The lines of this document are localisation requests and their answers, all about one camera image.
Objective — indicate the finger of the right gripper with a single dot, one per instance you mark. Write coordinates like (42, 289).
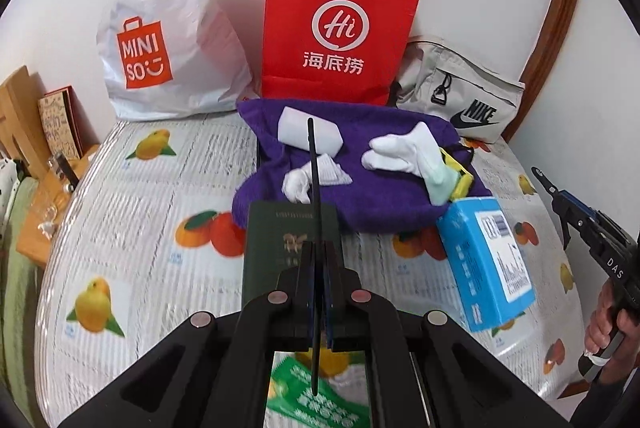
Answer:
(562, 207)
(548, 186)

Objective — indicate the fruit print tablecloth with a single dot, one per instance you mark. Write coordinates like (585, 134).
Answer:
(117, 281)

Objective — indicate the grey Nike waist bag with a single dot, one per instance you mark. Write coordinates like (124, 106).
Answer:
(435, 79)

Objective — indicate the yellow and black cloth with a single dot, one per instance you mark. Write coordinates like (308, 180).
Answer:
(465, 179)

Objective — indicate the green and gold box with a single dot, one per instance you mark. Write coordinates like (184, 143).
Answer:
(274, 241)

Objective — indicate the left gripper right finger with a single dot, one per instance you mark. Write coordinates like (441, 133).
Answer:
(333, 294)

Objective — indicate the white glove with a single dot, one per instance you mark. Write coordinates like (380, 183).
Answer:
(416, 153)

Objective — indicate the person's right hand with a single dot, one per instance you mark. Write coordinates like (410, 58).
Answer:
(598, 336)

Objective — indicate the wooden headboard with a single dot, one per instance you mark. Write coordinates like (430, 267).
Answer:
(23, 139)

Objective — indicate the white Miniso plastic bag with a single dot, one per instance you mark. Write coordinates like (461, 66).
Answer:
(170, 59)

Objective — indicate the purple towel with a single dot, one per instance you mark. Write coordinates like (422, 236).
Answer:
(376, 201)

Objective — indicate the red paper shopping bag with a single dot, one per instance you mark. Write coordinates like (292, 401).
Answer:
(334, 50)

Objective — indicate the white plush toy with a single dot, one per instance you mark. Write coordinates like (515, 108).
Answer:
(12, 172)

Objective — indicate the blue and white carton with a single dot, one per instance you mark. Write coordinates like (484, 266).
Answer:
(491, 275)

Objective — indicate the green snack packet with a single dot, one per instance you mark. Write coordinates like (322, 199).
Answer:
(290, 395)

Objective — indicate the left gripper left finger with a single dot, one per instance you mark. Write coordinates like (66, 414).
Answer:
(304, 296)

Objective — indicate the brown patterned book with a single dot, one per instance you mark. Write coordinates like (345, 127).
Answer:
(58, 121)

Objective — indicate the white sock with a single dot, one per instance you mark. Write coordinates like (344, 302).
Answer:
(297, 183)

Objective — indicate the brown wooden door frame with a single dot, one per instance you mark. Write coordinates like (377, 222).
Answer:
(540, 63)

